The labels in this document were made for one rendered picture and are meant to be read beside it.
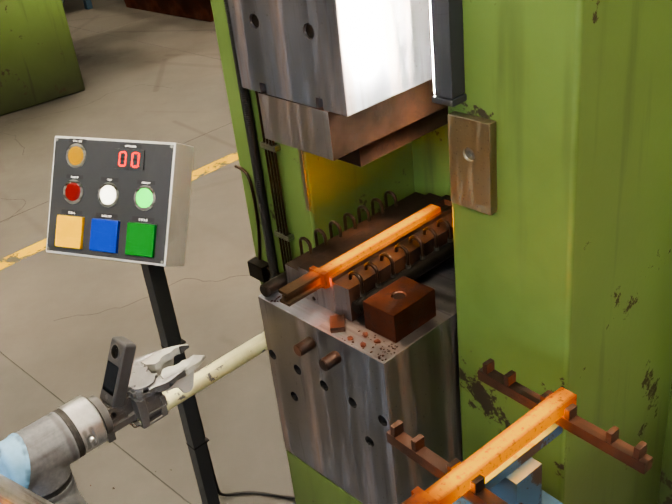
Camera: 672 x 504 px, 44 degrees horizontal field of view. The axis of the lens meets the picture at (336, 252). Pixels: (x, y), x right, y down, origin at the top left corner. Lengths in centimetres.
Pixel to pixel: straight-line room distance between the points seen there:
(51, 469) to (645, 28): 118
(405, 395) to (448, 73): 64
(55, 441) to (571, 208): 91
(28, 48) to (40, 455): 522
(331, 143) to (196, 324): 204
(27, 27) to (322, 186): 473
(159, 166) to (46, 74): 464
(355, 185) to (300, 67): 53
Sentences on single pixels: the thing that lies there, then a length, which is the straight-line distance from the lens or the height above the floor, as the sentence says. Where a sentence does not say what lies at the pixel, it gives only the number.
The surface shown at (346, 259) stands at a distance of 174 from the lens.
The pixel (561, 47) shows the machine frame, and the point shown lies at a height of 149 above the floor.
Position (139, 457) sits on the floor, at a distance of 292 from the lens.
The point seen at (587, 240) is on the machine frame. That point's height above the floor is 115.
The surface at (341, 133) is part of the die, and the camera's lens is 154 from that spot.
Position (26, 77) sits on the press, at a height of 22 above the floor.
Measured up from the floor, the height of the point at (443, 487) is 101.
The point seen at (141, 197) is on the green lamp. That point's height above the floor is 109.
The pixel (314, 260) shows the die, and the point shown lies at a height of 99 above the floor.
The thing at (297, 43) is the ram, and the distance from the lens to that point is 151.
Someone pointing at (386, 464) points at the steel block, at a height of 65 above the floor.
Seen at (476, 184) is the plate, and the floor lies 124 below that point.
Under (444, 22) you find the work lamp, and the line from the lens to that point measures 140.
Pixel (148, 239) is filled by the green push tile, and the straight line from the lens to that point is 195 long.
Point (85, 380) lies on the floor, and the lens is 334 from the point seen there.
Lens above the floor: 189
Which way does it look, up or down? 30 degrees down
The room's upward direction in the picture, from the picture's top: 7 degrees counter-clockwise
